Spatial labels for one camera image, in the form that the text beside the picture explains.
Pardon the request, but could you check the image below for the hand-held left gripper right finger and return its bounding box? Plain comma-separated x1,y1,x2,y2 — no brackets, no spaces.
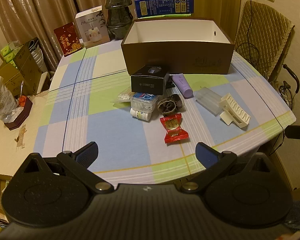
180,142,274,195

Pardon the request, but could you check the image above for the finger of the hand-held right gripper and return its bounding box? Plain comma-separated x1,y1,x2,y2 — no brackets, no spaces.
285,125,300,143

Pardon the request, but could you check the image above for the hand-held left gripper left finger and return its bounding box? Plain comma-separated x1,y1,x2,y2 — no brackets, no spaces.
22,141,114,195

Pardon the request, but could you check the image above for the red candy packet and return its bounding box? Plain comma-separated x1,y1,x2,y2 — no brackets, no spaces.
160,113,191,144

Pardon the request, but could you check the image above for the cream hair claw clip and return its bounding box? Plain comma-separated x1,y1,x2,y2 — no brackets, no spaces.
219,93,251,129

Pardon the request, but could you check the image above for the bag of cotton swabs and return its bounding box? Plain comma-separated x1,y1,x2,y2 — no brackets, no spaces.
111,86,138,105

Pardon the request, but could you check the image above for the purple cosmetic tube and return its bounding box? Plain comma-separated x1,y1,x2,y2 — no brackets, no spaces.
171,73,193,99

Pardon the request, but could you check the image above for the blue label floss pick box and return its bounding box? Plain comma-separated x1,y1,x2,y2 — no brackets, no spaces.
130,92,159,112

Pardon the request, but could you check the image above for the small black product box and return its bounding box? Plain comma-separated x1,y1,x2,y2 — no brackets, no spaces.
130,64,171,96

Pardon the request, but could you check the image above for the brown cardboard storage box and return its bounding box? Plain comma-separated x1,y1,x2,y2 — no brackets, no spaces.
121,17,234,75

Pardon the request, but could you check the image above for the plaid cloth covered desktop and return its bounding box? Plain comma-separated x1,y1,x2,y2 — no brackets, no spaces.
32,37,297,188

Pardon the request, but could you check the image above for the clear plastic case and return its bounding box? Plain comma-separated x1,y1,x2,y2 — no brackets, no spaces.
195,87,224,116

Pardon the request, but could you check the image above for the dark hair scrunchie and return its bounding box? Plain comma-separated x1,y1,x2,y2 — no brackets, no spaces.
157,94,185,117

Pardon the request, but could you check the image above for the small white pill bottle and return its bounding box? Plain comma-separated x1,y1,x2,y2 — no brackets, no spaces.
130,108,152,122

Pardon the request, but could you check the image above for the beige embroidered cloth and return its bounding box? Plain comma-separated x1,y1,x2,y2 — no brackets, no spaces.
0,90,50,178

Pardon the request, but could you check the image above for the dark wooden tray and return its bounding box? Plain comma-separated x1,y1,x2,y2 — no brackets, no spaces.
4,96,33,131

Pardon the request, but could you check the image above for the quilted tan chair cover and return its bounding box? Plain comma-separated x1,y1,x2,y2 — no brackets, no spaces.
234,0,296,83

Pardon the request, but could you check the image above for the clear plastic bag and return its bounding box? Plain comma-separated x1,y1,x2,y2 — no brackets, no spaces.
0,76,18,123

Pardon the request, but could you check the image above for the stack of metal bowls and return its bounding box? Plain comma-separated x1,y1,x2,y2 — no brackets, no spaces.
27,40,44,68

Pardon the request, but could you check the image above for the red gold printed gift box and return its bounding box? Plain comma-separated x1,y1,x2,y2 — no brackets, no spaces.
53,22,83,57

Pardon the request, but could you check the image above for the white humidifier box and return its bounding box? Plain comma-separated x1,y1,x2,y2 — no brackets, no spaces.
75,6,111,49

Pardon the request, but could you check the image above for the dark plastic-wrapped ceramic pot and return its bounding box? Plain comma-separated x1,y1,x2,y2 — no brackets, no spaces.
104,0,134,40

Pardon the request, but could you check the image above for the blue milk carton box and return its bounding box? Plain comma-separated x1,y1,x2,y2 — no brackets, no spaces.
134,0,194,19

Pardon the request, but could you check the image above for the beige pleated curtain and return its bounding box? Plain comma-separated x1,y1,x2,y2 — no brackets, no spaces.
0,0,143,68

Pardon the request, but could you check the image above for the black curved metal frame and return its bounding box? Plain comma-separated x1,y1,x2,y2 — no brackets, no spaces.
275,64,300,110

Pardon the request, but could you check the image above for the black power cable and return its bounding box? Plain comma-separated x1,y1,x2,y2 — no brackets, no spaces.
236,0,263,55

